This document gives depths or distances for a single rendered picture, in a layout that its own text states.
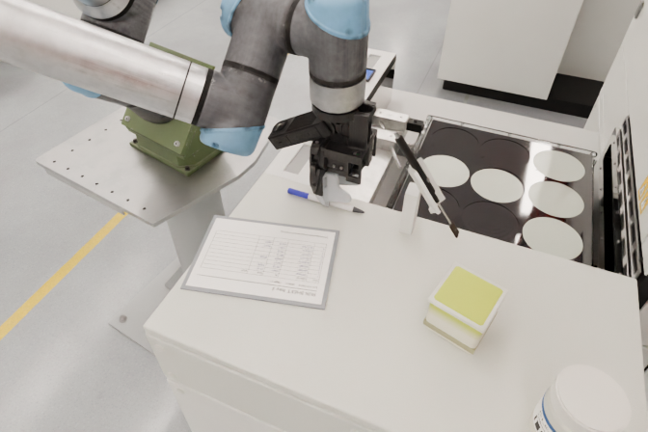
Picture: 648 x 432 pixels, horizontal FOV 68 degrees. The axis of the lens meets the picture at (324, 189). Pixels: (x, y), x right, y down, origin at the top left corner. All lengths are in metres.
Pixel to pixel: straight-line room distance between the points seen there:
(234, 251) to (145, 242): 1.43
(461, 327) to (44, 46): 0.58
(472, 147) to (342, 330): 0.57
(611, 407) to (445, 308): 0.19
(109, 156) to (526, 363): 0.98
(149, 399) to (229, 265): 1.08
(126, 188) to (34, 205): 1.43
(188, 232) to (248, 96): 0.77
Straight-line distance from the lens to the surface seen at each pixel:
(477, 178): 1.00
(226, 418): 0.85
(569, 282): 0.79
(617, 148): 1.13
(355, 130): 0.66
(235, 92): 0.61
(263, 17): 0.62
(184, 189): 1.10
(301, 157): 0.92
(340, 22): 0.57
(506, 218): 0.94
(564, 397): 0.57
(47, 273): 2.22
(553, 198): 1.02
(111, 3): 0.96
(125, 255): 2.15
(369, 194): 0.96
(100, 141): 1.31
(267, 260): 0.73
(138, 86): 0.61
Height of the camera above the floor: 1.53
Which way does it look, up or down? 43 degrees down
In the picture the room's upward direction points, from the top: straight up
